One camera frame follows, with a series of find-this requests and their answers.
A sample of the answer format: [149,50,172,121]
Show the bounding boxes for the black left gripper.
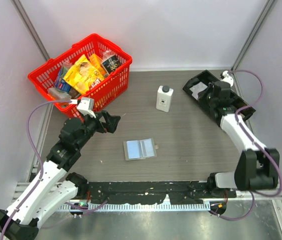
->
[76,109,120,150]

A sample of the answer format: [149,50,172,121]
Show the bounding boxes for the grey leather card holder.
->
[123,138,157,161]

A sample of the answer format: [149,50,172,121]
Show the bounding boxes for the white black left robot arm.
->
[0,110,121,240]

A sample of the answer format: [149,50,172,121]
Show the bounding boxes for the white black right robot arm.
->
[193,81,282,198]

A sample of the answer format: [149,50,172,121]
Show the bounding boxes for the silver cards in tray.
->
[190,82,208,100]

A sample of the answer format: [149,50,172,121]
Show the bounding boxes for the black three-compartment card tray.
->
[183,70,248,125]

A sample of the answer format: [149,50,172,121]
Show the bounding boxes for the yellow classic chips bag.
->
[63,54,105,95]

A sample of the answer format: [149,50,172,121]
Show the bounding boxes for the red plastic shopping basket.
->
[28,33,132,112]

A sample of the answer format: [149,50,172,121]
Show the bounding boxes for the white bottle grey cap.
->
[156,85,174,113]

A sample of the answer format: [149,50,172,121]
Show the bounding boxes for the black labelled snack jar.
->
[102,55,122,74]

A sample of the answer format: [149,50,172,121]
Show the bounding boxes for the clear wrapped pale package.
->
[47,87,71,101]

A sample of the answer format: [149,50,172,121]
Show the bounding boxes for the orange snack packet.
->
[89,53,108,78]

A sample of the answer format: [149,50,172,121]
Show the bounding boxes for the blue snack box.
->
[54,66,71,93]

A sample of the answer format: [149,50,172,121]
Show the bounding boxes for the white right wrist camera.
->
[220,70,234,87]

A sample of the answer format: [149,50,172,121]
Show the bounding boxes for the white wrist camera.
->
[220,70,234,87]
[70,97,96,118]

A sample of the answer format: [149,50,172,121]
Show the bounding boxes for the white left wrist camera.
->
[70,97,96,118]

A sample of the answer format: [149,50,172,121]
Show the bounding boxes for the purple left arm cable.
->
[0,99,109,240]

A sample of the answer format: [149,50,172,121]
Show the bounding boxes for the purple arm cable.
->
[0,99,109,240]
[209,69,282,221]

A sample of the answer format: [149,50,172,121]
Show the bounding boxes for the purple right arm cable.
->
[209,69,282,221]

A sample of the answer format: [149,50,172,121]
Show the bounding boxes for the white slotted cable duct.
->
[55,201,211,213]

